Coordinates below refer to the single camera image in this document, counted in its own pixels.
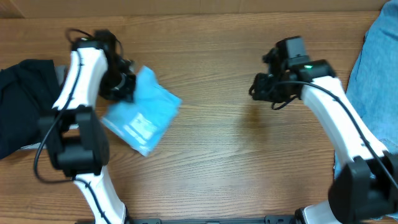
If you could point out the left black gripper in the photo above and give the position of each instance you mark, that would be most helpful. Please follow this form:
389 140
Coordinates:
127 95

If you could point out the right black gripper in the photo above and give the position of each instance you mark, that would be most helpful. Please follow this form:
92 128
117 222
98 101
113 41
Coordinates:
261 88

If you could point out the light blue printed t-shirt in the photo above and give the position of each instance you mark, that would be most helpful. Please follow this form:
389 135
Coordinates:
142 123

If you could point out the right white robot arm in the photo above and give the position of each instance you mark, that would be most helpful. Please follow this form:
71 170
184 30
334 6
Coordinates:
366 186

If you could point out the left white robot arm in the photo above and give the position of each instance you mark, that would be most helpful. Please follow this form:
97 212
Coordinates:
72 133

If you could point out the black folded garment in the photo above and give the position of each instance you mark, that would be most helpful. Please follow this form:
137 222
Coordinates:
27 88

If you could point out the blue denim jeans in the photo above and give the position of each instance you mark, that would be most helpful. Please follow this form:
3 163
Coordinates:
372 86

